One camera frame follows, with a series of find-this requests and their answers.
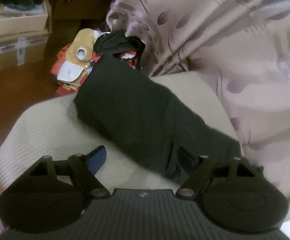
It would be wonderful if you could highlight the black jacket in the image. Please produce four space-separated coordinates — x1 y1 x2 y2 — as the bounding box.
74 56 241 184

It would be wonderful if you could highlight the pile of colourful clothes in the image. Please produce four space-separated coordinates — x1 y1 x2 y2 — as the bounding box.
51 28 145 96

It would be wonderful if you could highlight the lower taped cardboard box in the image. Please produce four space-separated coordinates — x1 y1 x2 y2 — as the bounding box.
0 29 50 70

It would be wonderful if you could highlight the pink leaf-print curtain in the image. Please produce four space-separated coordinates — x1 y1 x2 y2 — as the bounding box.
106 0 290 219

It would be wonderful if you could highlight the upper cardboard box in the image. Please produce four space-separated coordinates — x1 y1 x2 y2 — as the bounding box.
0 0 52 37

